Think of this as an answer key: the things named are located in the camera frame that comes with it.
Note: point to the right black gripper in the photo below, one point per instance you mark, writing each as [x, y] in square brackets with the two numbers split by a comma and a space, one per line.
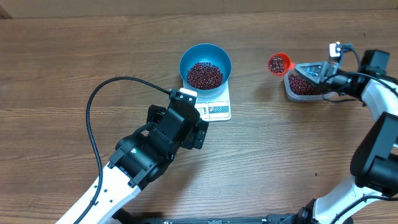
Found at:
[330, 74]

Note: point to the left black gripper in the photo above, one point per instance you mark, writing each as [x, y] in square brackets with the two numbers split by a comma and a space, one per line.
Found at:
[196, 139]

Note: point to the red measuring scoop blue handle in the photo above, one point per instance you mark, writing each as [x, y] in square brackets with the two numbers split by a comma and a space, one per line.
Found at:
[279, 64]

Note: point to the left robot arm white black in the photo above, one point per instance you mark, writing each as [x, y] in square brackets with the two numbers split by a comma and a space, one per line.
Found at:
[140, 159]

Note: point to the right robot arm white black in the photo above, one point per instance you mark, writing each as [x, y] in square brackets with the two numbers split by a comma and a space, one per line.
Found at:
[373, 166]

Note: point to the white digital kitchen scale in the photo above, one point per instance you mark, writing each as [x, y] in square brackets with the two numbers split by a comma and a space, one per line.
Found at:
[213, 105]

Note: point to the red beans in bowl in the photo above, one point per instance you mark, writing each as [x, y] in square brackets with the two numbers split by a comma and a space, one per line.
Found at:
[204, 76]

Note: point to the blue plastic bowl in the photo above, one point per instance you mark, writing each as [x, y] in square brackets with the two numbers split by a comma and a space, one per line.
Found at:
[205, 53]

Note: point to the red adzuki beans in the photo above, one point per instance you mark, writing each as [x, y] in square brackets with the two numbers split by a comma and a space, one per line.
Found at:
[301, 86]

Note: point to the clear plastic container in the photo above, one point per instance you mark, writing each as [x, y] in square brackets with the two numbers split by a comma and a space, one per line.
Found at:
[293, 97]

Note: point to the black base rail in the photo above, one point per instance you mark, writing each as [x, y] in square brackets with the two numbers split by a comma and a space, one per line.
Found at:
[122, 216]

